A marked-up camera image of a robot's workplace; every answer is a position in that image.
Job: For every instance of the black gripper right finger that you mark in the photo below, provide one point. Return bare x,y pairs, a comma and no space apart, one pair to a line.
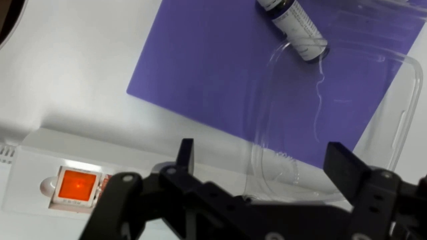
355,177

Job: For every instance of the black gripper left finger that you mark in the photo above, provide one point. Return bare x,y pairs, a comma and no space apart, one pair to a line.
134,200

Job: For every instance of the clear plastic container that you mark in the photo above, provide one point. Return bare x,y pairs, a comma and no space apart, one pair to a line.
391,110

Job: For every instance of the white power strip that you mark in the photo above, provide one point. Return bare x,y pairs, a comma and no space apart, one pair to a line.
40,164

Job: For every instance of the purple mat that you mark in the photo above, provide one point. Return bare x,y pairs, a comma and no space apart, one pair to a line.
222,70

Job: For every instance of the small white-labelled bottle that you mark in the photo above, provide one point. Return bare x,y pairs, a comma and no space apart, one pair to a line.
295,28

